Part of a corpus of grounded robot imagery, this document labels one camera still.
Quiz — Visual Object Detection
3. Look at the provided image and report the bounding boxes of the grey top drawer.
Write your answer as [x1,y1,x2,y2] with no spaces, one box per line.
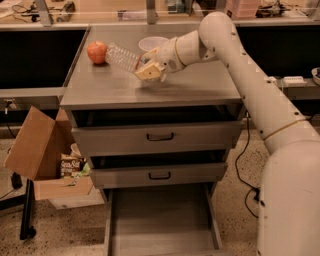
[72,121,242,157]

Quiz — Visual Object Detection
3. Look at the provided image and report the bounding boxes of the white wall plug adapter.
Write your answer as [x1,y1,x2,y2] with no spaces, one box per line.
[267,76,277,84]

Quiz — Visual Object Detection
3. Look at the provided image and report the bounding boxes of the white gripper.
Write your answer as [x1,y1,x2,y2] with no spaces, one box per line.
[135,37,185,81]

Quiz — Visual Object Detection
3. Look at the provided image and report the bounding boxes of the grey metal drawer cabinet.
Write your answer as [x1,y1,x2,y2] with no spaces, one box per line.
[59,23,256,256]

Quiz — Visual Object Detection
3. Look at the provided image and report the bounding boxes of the red apple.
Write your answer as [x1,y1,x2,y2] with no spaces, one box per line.
[87,41,107,64]

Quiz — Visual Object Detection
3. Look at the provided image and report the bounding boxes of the white ceramic bowl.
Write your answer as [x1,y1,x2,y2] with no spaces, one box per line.
[138,36,169,52]

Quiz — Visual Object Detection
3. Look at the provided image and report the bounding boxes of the grey bottom drawer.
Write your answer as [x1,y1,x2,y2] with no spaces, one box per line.
[103,183,232,256]

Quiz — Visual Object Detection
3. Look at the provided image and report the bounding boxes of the open cardboard box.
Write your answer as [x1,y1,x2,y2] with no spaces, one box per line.
[4,107,93,200]

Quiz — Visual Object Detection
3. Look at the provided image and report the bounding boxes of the grey drawer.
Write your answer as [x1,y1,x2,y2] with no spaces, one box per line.
[90,162,227,189]
[72,121,242,157]
[103,183,232,256]

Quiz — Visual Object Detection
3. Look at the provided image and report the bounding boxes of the pink box on shelf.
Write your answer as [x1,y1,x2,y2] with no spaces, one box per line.
[225,0,260,19]

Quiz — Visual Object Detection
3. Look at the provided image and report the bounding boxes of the black power cable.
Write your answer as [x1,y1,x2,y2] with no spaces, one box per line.
[234,112,262,219]

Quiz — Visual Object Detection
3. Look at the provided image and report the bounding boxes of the sea salt snack bag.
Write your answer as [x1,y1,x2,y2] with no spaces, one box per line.
[60,154,87,178]

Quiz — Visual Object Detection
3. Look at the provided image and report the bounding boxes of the clear plastic water bottle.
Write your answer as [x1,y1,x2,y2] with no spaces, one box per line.
[105,43,149,73]

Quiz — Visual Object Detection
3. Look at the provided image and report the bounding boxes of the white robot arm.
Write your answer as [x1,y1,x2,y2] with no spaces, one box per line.
[134,12,320,256]

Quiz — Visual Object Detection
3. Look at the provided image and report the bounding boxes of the white power strip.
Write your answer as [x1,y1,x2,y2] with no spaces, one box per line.
[282,76,307,87]

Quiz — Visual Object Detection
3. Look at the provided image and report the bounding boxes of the black stand leg left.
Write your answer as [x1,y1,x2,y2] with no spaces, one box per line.
[20,180,36,240]

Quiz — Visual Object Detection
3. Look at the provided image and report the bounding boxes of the grey middle drawer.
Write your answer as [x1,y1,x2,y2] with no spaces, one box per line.
[90,162,227,189]

